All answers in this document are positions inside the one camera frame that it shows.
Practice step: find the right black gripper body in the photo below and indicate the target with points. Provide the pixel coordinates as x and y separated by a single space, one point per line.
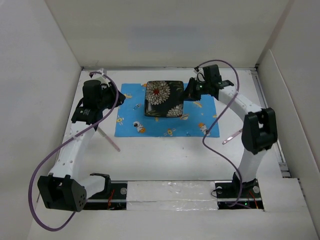
204 87

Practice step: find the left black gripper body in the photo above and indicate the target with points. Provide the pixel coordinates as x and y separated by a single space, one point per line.
108 98

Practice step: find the blue space-print cloth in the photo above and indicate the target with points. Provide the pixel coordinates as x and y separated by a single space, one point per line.
197 116

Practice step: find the black floral square plate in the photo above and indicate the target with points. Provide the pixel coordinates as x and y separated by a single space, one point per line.
164 99

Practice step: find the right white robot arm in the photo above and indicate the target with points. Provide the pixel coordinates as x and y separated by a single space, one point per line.
259 130

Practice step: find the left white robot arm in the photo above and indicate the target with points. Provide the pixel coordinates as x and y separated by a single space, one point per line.
62 189

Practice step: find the pink-handled knife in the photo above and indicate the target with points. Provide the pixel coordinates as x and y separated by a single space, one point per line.
104 135

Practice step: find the pink-handled fork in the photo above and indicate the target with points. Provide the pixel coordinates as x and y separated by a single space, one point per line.
232 136

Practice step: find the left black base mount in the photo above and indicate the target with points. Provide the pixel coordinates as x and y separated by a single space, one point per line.
114 200

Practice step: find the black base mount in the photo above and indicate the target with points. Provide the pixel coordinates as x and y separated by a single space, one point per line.
114 200
226 193

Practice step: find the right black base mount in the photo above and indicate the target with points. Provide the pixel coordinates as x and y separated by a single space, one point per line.
226 193

